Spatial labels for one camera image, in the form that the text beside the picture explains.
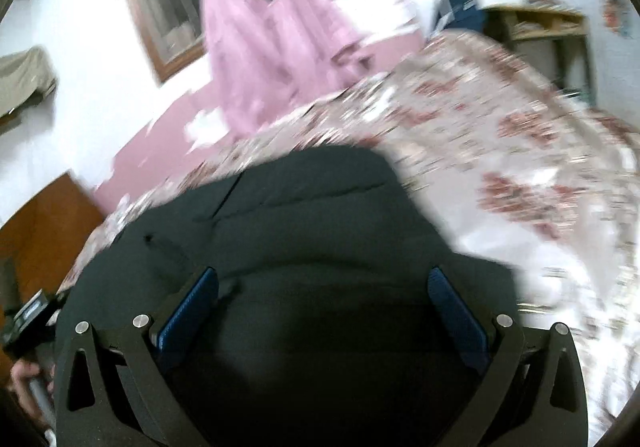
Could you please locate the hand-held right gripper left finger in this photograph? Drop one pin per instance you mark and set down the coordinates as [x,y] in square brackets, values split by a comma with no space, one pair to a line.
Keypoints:
[187,312]

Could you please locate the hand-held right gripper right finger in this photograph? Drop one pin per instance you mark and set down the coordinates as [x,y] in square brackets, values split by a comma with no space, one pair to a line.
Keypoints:
[457,317]

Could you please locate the black garment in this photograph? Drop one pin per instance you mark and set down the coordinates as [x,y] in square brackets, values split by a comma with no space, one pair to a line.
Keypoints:
[300,227]

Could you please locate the person's left hand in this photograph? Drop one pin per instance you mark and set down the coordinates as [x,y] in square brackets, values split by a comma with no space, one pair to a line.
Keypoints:
[24,384]

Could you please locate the brown wooden headboard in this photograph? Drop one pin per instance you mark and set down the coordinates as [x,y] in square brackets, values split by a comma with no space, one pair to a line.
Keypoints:
[45,237]

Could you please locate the floral bedspread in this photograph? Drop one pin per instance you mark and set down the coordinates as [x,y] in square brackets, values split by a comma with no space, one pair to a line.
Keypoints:
[500,152]

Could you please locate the beige cloth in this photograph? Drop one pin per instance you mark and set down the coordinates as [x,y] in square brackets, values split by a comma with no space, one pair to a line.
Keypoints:
[25,72]

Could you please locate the pink curtain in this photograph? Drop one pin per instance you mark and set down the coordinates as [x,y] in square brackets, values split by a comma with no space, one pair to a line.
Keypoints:
[260,52]

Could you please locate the wooden shelf unit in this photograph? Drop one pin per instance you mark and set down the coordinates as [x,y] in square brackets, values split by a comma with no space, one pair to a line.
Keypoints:
[540,32]

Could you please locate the dark blue bag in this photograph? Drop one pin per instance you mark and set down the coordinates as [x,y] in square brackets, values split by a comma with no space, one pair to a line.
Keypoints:
[460,12]

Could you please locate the wooden framed barred window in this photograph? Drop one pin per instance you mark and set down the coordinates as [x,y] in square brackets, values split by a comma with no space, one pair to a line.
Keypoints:
[160,2]

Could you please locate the colourful wall poster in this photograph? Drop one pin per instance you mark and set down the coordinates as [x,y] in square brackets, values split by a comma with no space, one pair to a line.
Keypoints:
[617,12]

